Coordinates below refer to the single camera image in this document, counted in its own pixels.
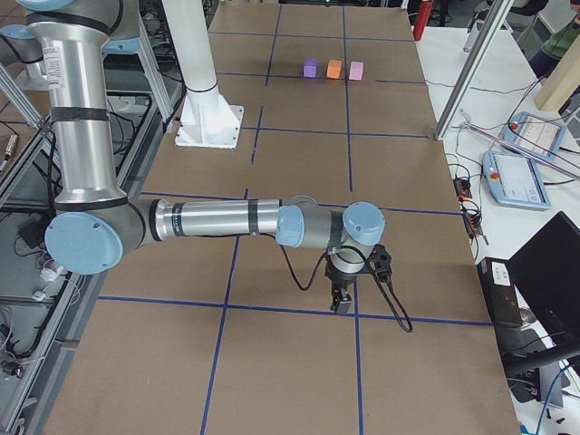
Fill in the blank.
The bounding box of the aluminium profile post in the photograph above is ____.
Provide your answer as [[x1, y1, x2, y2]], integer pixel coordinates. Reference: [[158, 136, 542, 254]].
[[434, 0, 513, 140]]

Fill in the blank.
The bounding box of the pink foam cube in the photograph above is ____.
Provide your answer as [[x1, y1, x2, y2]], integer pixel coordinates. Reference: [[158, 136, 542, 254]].
[[348, 61, 364, 82]]

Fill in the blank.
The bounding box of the black monitor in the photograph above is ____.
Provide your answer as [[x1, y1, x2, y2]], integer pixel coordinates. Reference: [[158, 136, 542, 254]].
[[502, 210, 580, 377]]

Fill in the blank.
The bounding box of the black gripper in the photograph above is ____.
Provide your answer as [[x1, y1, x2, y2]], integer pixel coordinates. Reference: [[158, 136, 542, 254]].
[[324, 259, 361, 314]]

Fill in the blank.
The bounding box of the black box with label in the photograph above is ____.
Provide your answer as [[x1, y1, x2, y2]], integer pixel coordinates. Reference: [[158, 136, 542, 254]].
[[477, 257, 523, 329]]

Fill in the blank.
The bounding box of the wooden board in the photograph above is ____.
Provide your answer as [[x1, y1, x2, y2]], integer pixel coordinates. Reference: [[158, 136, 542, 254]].
[[534, 35, 579, 111]]

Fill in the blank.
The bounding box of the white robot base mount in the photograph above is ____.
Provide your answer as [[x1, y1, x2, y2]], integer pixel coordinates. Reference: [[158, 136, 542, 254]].
[[162, 0, 244, 150]]

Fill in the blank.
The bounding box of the red cylinder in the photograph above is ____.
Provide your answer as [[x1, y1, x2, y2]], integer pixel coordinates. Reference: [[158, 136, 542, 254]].
[[412, 0, 432, 42]]

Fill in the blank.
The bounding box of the orange foam cube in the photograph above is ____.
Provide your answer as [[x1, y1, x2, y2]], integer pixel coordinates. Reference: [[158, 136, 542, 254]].
[[326, 59, 343, 80]]

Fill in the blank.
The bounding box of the purple foam cube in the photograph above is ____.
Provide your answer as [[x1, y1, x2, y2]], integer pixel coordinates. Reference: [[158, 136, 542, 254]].
[[303, 59, 317, 79]]

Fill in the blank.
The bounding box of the right teach pendant tablet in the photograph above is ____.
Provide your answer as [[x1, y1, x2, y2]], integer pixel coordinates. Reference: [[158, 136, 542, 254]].
[[482, 150, 551, 211]]

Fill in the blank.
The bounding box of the teach pendant tablet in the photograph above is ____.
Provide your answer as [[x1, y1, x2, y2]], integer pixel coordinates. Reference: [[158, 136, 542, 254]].
[[482, 150, 551, 211], [500, 111, 566, 161]]

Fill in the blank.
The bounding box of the aluminium frame left side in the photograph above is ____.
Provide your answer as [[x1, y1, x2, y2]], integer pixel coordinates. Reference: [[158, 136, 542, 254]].
[[0, 17, 191, 435]]

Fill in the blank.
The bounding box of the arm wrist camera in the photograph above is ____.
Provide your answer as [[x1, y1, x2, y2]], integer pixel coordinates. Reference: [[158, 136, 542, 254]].
[[368, 244, 392, 283]]

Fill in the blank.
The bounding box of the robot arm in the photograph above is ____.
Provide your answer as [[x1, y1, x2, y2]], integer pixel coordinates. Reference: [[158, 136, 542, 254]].
[[20, 1, 392, 314]]

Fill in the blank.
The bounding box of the left teach pendant tablet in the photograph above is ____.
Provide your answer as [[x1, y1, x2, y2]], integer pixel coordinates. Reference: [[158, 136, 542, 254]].
[[500, 111, 566, 161]]

